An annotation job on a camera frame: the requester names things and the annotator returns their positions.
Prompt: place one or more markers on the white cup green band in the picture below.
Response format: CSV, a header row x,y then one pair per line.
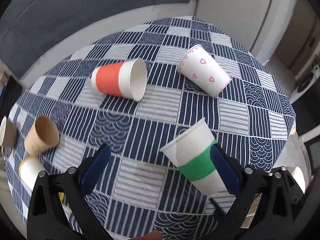
x,y
190,153

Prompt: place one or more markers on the white cup yellow interior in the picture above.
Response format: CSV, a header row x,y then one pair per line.
x,y
29,169

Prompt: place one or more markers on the brown ceramic mug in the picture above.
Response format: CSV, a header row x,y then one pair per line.
x,y
8,134

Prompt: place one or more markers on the white cup pink hearts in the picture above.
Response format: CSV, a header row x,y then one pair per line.
x,y
200,68

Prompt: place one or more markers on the white cup red band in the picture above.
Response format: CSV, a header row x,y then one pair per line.
x,y
126,79

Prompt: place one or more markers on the brown kraft paper cup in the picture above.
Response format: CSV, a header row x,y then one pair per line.
x,y
42,136

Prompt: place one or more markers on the blue patterned tablecloth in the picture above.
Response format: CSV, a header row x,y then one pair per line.
x,y
140,189

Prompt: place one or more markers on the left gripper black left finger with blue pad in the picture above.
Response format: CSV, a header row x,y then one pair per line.
x,y
46,216

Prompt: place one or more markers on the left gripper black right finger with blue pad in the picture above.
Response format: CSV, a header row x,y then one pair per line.
x,y
267,205

